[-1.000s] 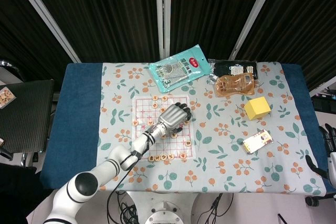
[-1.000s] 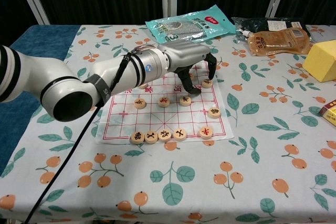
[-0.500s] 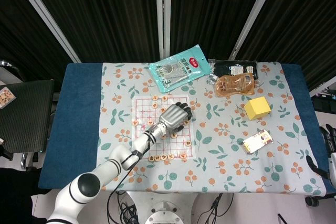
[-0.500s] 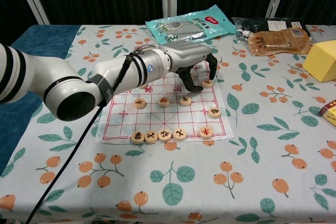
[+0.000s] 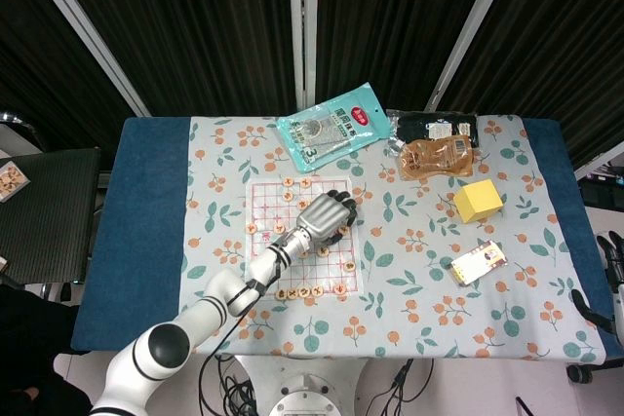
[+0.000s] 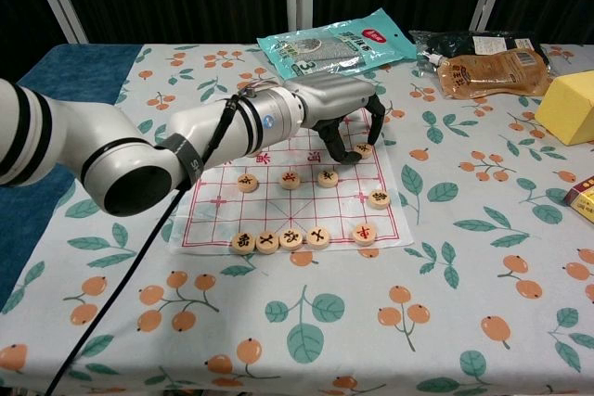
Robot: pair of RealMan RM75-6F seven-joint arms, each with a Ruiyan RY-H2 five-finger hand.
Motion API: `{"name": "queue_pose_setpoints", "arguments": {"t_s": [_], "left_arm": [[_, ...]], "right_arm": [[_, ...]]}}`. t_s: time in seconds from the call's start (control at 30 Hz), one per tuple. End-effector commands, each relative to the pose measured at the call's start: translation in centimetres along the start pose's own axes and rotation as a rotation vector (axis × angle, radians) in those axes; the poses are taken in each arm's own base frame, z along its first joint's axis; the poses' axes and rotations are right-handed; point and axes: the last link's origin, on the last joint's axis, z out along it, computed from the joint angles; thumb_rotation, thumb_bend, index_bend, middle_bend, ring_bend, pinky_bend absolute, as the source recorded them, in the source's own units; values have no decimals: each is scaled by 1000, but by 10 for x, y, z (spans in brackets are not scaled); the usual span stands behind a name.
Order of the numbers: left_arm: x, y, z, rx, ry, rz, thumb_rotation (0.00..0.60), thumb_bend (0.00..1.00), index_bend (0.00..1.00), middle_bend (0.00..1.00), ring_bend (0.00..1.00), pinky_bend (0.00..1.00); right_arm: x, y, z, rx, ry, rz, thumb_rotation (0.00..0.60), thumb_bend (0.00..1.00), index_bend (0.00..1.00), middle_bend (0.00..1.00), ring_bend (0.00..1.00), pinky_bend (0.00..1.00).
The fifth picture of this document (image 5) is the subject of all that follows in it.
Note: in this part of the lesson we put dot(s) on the blue table cover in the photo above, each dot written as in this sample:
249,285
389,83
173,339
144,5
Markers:
136,221

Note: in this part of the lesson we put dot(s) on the black packaged item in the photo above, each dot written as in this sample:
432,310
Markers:
419,126

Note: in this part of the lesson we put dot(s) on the brown snack pouch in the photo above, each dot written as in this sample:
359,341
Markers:
434,160

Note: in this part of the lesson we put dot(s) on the teal plastic product bag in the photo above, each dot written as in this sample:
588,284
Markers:
336,128

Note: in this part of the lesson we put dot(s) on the white frame post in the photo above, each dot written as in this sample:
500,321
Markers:
468,31
302,26
83,26

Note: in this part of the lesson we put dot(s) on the small cream card packet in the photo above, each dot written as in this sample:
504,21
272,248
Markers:
475,262

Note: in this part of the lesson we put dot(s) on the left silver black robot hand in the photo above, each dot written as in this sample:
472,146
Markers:
324,216

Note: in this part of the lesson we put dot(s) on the floral patterned tablecloth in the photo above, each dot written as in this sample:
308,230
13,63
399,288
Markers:
390,309

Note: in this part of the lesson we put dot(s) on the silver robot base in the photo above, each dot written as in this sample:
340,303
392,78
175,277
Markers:
304,399

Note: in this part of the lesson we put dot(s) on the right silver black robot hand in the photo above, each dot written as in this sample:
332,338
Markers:
615,284

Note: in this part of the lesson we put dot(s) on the yellow cube box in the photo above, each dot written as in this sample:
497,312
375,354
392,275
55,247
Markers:
475,201

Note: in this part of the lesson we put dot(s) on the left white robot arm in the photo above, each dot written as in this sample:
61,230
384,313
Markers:
219,299

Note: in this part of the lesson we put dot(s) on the white chess board sheet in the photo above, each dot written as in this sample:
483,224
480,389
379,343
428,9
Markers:
265,192

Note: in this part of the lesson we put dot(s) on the black caster wheel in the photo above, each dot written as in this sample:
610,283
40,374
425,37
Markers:
579,372

